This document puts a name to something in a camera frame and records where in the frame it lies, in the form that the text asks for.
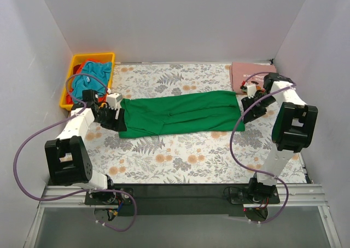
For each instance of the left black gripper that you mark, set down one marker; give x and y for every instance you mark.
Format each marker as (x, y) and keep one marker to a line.
(114, 119)

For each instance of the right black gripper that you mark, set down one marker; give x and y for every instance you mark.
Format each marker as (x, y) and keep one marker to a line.
(253, 110)

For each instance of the green t-shirt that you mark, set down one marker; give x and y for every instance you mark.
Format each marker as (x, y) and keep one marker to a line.
(197, 112)

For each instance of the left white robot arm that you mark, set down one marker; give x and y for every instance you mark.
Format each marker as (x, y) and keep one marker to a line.
(67, 157)

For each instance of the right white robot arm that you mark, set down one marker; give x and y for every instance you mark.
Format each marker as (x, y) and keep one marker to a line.
(292, 131)

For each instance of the orange t-shirt in bin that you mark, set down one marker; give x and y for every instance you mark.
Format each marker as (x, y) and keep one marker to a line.
(69, 85)

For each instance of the pink folded t-shirt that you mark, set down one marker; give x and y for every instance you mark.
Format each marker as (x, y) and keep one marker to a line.
(239, 72)

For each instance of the teal t-shirt in bin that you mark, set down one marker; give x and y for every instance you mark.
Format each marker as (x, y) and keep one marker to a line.
(94, 76)

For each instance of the floral patterned table mat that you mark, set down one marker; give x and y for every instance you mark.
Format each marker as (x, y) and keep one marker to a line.
(203, 157)

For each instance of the yellow plastic bin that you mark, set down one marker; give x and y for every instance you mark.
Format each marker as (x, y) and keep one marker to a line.
(80, 59)

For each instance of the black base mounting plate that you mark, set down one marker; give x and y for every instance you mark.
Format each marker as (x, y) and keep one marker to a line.
(195, 199)

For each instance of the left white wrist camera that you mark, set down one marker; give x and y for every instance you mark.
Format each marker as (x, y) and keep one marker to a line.
(113, 100)

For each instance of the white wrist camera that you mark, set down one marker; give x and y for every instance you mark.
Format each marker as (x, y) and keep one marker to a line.
(113, 100)
(249, 88)

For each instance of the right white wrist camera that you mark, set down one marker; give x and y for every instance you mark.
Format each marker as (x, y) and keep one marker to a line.
(249, 88)

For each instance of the aluminium frame rail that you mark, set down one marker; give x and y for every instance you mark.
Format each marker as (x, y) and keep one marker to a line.
(301, 219)

